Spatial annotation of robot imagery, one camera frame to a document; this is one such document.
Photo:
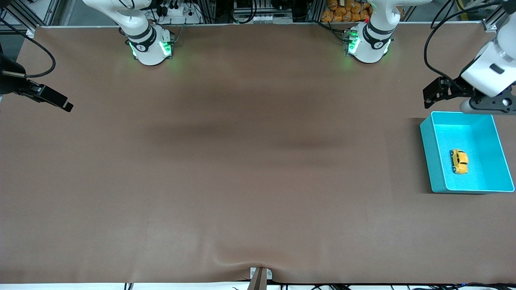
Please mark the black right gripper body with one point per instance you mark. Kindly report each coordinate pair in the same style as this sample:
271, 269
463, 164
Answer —
9, 79

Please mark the yellow beetle toy car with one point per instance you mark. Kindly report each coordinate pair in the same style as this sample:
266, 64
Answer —
459, 161

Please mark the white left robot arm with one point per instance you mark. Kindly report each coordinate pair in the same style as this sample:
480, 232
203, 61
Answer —
371, 52

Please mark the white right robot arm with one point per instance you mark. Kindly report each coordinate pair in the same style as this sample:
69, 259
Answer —
149, 52

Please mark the teal plastic bin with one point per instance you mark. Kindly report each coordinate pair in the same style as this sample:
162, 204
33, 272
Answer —
483, 177

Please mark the orange packed items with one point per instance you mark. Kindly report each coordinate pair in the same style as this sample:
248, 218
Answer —
344, 12

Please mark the white power strip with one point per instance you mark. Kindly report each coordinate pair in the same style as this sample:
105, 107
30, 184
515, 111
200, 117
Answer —
177, 14

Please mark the white terminal block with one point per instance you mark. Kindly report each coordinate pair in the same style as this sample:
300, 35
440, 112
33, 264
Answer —
266, 18

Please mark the brown table mat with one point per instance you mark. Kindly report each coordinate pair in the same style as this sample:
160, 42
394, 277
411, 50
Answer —
258, 181

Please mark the metal table clamp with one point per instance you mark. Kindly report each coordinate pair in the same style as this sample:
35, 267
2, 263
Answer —
258, 280

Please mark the aluminium frame post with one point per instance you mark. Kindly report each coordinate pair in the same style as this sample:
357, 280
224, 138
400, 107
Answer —
498, 16
36, 12

